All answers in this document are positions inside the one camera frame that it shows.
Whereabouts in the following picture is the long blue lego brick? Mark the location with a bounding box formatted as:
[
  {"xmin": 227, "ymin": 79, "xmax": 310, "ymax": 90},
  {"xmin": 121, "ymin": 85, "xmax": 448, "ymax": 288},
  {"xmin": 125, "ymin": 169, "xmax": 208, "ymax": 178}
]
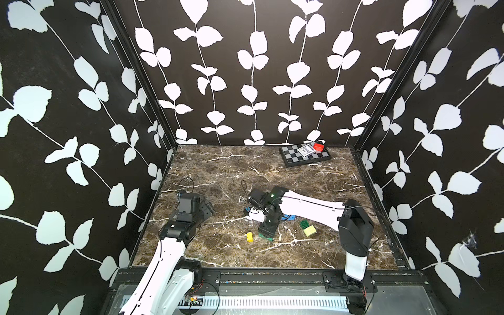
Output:
[{"xmin": 281, "ymin": 215, "xmax": 296, "ymax": 221}]

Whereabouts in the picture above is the long green lego brick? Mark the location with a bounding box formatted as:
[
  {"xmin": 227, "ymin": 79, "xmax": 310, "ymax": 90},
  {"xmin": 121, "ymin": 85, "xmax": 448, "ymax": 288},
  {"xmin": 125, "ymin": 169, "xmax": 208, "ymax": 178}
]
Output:
[{"xmin": 259, "ymin": 234, "xmax": 274, "ymax": 242}]

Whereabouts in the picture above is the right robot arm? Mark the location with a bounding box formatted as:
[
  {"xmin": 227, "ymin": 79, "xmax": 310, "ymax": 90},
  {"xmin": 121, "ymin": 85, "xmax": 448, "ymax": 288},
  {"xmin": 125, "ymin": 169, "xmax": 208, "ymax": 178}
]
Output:
[{"xmin": 244, "ymin": 186, "xmax": 375, "ymax": 282}]

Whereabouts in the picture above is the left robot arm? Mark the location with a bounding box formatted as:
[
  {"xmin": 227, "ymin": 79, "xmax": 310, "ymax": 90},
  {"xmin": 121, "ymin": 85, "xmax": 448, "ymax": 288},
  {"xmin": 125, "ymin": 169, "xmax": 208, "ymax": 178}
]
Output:
[{"xmin": 119, "ymin": 190, "xmax": 215, "ymax": 314}]

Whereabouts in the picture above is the dark green lego brick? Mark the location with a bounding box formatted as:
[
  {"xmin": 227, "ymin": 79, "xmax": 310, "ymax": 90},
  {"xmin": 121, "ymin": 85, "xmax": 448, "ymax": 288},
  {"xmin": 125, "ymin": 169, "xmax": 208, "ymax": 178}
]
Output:
[{"xmin": 300, "ymin": 220, "xmax": 311, "ymax": 230}]

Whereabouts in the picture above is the cream lego brick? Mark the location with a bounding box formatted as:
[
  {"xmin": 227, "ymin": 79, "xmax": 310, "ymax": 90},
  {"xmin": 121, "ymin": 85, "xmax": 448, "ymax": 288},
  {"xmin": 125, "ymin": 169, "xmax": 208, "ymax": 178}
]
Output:
[{"xmin": 303, "ymin": 225, "xmax": 317, "ymax": 237}]

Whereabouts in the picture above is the black white chessboard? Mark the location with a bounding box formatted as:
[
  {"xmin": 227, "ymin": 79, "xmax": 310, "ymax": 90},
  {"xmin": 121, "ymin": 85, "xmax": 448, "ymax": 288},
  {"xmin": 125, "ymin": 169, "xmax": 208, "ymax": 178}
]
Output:
[{"xmin": 279, "ymin": 143, "xmax": 332, "ymax": 167}]

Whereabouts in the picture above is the playing card deck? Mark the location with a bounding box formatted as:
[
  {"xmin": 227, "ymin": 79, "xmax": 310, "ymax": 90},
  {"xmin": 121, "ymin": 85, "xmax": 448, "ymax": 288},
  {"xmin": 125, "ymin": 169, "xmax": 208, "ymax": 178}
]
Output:
[{"xmin": 297, "ymin": 144, "xmax": 317, "ymax": 158}]

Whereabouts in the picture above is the red block on chessboard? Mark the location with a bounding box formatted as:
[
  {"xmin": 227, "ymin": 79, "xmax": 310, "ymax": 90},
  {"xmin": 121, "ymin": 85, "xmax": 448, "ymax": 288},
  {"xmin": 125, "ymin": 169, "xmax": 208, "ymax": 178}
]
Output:
[{"xmin": 313, "ymin": 143, "xmax": 325, "ymax": 152}]

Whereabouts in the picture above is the white perforated strip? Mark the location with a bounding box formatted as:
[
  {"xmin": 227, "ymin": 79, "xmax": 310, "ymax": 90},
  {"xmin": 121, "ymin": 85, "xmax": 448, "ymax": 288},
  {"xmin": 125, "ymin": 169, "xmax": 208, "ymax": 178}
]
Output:
[{"xmin": 178, "ymin": 296, "xmax": 349, "ymax": 312}]

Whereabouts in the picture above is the black mounting rail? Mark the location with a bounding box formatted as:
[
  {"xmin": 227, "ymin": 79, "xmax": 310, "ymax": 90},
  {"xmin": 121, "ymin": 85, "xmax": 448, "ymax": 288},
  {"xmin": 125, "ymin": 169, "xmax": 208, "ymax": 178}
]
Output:
[{"xmin": 202, "ymin": 267, "xmax": 429, "ymax": 295}]

